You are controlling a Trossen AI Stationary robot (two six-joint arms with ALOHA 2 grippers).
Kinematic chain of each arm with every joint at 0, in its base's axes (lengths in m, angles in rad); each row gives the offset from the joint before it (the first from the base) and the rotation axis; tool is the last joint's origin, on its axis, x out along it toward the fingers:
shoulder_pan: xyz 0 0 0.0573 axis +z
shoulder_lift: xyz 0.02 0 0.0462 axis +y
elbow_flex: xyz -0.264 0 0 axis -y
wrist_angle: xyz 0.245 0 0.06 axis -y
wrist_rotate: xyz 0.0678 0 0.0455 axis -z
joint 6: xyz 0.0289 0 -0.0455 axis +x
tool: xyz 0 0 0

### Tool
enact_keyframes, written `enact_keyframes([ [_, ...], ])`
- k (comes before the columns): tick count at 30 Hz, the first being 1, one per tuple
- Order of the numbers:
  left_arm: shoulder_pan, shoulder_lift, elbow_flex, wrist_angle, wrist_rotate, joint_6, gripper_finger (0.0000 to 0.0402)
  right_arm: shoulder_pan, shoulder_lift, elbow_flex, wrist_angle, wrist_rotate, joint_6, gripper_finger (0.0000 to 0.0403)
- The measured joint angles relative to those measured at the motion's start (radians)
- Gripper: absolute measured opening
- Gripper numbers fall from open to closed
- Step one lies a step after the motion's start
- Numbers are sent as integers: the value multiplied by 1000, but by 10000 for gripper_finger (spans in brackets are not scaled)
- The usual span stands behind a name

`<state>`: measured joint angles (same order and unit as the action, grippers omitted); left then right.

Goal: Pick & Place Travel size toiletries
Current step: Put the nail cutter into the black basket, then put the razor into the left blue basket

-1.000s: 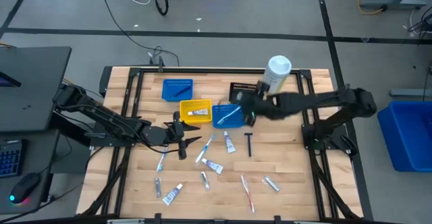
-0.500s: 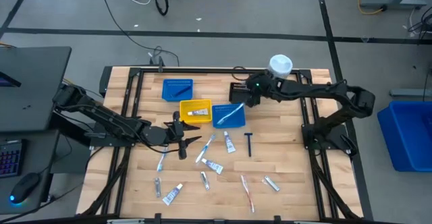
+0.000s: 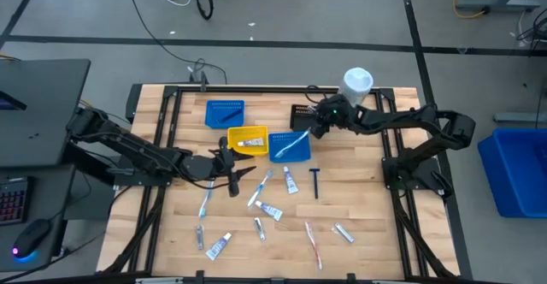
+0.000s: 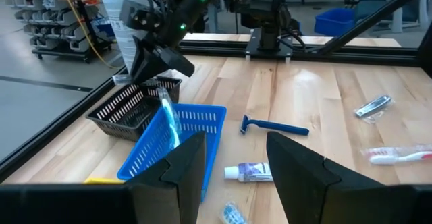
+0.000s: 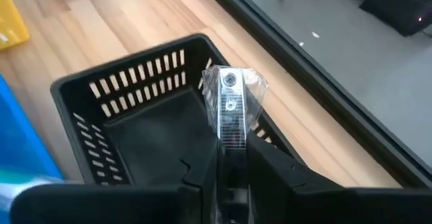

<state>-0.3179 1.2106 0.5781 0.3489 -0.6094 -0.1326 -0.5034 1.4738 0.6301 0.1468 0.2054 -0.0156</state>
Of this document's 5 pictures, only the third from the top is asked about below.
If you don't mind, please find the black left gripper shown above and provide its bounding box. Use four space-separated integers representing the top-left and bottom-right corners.
179 136 258 198

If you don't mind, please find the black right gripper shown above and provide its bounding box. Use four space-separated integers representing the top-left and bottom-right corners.
299 94 357 139

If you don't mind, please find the blue toothbrush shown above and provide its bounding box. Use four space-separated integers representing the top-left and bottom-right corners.
274 127 312 160
247 169 274 209
197 180 215 219

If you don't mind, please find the dark blue disposable razor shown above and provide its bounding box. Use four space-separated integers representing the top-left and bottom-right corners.
309 168 321 200
215 109 244 126

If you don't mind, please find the red toothbrush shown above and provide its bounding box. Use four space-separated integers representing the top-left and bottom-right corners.
303 221 324 271

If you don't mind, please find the black plastic basket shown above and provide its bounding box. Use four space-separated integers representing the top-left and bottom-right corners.
289 103 320 132

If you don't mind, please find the yellow plastic basket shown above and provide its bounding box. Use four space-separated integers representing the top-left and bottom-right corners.
226 125 270 157

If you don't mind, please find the blue plastic basket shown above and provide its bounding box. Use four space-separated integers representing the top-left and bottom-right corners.
204 99 246 130
268 131 312 164

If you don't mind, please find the white wipes canister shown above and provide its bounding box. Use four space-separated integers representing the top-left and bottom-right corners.
337 67 375 108

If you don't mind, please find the black computer desk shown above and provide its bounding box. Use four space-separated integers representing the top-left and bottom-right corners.
0 58 92 272

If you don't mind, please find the grey metal stand foot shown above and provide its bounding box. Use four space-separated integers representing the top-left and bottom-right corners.
492 111 547 125

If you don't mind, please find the large blue plastic bin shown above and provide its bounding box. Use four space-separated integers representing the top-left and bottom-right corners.
477 127 547 219

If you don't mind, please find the black computer mouse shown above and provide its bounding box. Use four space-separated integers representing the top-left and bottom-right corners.
11 218 52 260

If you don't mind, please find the backlit black keyboard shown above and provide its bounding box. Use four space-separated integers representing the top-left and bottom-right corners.
0 175 30 227

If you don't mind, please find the desk monitor with lit screen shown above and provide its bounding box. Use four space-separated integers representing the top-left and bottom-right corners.
0 89 27 112

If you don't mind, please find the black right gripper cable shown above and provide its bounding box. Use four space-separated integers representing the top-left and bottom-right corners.
303 84 328 105

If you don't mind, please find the black aluminium table frame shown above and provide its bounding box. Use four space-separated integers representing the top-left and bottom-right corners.
97 82 473 284

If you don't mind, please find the black coiled floor cable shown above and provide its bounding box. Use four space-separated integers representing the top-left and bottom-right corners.
195 0 215 21

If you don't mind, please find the long black floor cable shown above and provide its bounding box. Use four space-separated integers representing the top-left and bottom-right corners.
124 0 229 85

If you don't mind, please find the black floor cable bundle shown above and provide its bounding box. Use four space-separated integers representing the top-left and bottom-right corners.
515 8 547 45

